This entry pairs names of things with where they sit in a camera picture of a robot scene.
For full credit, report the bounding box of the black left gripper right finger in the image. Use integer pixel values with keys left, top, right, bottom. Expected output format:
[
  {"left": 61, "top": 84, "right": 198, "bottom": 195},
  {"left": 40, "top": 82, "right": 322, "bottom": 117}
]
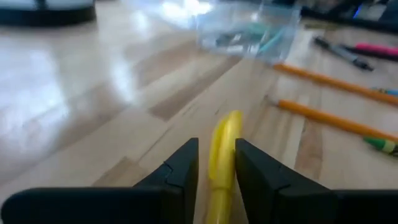
[{"left": 234, "top": 138, "right": 398, "bottom": 224}]

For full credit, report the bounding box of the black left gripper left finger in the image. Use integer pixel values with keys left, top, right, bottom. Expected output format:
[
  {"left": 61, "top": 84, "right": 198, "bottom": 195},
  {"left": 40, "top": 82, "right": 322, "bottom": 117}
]
[{"left": 0, "top": 138, "right": 200, "bottom": 224}]

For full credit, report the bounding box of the yellow highlighter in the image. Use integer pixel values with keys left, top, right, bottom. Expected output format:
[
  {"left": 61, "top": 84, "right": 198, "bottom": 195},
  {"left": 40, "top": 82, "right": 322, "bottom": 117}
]
[{"left": 205, "top": 110, "right": 244, "bottom": 224}]

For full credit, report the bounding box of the orange wooden pencil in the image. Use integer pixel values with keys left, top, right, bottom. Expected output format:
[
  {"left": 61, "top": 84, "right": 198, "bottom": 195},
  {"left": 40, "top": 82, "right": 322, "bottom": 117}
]
[
  {"left": 272, "top": 63, "right": 398, "bottom": 106},
  {"left": 266, "top": 96, "right": 398, "bottom": 142}
]

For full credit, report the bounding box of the blue pencil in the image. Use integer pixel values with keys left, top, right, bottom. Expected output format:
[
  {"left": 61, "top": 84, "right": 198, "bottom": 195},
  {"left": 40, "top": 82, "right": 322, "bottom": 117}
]
[{"left": 371, "top": 87, "right": 398, "bottom": 98}]

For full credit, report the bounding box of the pink highlighter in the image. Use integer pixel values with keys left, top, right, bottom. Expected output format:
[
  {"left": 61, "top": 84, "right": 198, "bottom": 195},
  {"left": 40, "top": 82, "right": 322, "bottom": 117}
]
[{"left": 354, "top": 42, "right": 398, "bottom": 58}]

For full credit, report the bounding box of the clear plastic supply box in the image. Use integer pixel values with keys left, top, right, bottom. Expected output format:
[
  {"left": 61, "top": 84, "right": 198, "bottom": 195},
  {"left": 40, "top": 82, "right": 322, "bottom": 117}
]
[{"left": 192, "top": 0, "right": 302, "bottom": 66}]

